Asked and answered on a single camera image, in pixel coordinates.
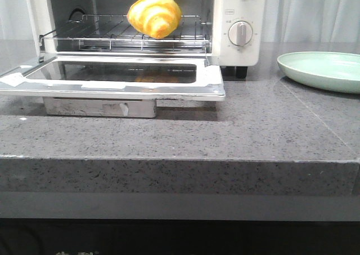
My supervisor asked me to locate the light green plate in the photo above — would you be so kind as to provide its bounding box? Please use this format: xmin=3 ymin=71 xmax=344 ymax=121
xmin=277 ymin=51 xmax=359 ymax=94

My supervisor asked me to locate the metal wire oven rack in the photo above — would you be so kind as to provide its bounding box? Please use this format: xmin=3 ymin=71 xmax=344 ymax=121
xmin=39 ymin=14 xmax=212 ymax=53

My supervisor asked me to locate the golden striped bread roll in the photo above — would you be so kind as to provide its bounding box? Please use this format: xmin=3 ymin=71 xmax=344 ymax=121
xmin=127 ymin=0 xmax=182 ymax=39

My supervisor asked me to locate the lower timer knob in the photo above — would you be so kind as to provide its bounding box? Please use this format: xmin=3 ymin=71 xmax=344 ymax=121
xmin=228 ymin=21 xmax=253 ymax=47

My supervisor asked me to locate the glass oven door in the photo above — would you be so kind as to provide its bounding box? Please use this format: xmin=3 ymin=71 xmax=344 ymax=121
xmin=1 ymin=53 xmax=226 ymax=118

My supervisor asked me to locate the white Toshiba toaster oven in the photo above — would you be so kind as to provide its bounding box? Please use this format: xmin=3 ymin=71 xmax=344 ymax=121
xmin=27 ymin=0 xmax=265 ymax=78

